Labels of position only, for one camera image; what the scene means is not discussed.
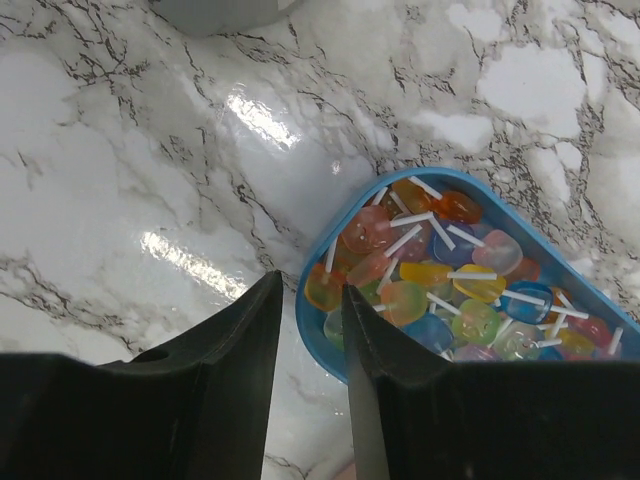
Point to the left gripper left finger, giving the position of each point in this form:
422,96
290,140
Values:
194,407

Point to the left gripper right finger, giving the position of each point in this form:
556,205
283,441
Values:
416,415

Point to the blue tray clear lollipops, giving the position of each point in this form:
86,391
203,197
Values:
441,257

